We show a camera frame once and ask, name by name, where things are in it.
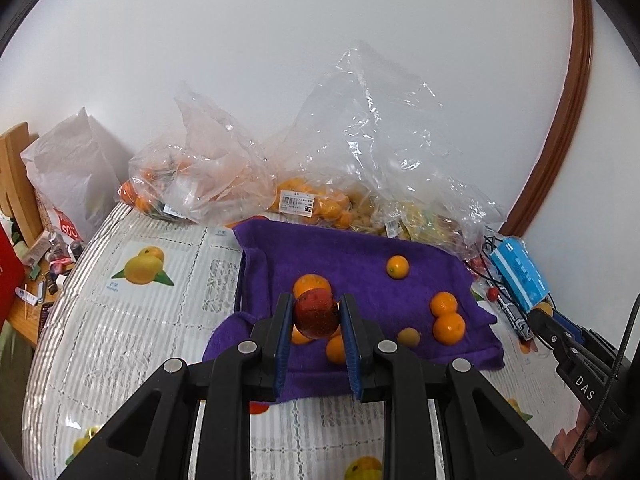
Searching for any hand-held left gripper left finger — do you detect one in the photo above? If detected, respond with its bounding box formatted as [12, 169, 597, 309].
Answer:
[57, 293, 295, 480]

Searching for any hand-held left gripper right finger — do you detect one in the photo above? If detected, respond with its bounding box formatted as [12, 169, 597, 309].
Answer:
[339, 295, 571, 480]

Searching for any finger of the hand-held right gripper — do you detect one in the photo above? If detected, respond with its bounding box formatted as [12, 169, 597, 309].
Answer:
[530, 310, 576, 358]
[550, 311, 592, 344]

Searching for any small red apple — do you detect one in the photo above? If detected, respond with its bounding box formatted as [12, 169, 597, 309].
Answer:
[293, 288, 341, 339]

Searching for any purple towel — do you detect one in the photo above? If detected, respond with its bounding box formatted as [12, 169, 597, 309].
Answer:
[202, 217, 505, 403]

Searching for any person's right hand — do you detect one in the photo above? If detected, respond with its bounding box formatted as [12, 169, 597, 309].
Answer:
[550, 404, 602, 479]

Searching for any blue tissue box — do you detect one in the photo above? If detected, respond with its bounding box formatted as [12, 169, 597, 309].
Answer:
[489, 237, 551, 313]

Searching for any pile of red cherry tomatoes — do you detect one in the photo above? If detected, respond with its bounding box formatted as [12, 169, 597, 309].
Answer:
[465, 250, 493, 281]

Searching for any fruit-print tablecloth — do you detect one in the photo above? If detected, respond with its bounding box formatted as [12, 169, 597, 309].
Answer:
[22, 205, 591, 480]

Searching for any heap of small mandarins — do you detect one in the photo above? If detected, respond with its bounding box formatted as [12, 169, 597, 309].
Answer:
[270, 176, 368, 231]

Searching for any clear bag of mixed fruit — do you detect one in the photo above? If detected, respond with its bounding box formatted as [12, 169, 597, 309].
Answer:
[119, 142, 241, 223]

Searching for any tall clear plastic bag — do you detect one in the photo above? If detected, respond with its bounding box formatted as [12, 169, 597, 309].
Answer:
[172, 82, 371, 231]

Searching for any clear bag of yellow fruit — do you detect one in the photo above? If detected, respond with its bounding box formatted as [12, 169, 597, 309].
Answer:
[280, 45, 508, 261]

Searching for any clutter of small bottles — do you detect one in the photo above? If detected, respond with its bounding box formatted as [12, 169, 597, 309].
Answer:
[15, 230, 86, 311]

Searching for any wooden side table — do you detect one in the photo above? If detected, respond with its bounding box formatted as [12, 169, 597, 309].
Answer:
[0, 260, 66, 351]

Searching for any white plastic bag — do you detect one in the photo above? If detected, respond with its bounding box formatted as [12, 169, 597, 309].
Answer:
[20, 106, 136, 243]

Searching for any red paper bag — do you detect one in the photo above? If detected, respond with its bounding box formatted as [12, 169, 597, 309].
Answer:
[0, 225, 26, 331]

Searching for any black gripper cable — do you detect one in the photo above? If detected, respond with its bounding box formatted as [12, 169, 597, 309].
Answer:
[567, 294, 640, 466]

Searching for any brown wooden door frame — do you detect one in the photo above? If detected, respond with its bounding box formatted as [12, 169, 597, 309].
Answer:
[505, 0, 593, 238]

